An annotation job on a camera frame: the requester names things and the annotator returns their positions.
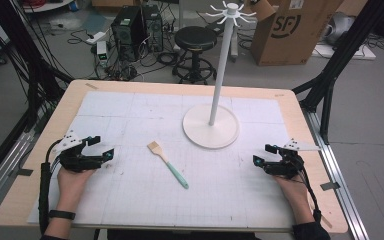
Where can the black wristband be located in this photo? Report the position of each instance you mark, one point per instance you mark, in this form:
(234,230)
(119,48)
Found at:
(61,215)

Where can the black metal frame stand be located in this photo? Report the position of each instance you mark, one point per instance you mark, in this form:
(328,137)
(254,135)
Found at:
(35,76)
(326,83)

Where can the flat white board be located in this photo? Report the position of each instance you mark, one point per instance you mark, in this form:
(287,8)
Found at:
(346,52)

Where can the person's right hand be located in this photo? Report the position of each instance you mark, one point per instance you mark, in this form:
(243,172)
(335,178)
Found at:
(296,196)

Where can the black tape piece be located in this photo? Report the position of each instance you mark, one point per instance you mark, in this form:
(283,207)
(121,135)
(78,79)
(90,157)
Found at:
(330,186)
(25,172)

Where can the white hook rack stand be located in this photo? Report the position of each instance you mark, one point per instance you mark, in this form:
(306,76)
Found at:
(213,128)

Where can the grey rounded device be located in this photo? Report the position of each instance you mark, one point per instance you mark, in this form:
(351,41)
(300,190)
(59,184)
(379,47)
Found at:
(340,26)

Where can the white grid mat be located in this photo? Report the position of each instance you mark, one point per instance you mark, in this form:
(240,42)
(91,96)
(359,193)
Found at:
(180,200)

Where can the large cardboard box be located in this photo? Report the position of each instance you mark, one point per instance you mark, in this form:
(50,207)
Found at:
(290,33)

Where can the black computer tower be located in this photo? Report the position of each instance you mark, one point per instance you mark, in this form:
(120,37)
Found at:
(128,31)
(153,28)

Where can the aluminium rail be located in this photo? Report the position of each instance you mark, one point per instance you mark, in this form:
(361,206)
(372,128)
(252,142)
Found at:
(336,173)
(0,173)

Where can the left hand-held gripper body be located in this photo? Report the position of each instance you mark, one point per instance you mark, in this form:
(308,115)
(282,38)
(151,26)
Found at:
(75,160)

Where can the white round table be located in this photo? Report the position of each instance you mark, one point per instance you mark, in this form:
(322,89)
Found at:
(46,5)

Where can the person's left hand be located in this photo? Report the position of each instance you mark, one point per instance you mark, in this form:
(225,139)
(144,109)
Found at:
(70,186)

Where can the white power strip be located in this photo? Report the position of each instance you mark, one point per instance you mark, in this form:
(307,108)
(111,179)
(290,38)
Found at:
(95,37)

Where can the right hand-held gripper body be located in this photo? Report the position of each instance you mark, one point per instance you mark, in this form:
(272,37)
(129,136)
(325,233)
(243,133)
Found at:
(286,165)

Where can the small white device green display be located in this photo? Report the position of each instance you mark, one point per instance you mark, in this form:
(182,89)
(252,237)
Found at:
(102,53)

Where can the black round stool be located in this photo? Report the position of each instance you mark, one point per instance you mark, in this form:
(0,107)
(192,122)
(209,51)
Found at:
(195,38)

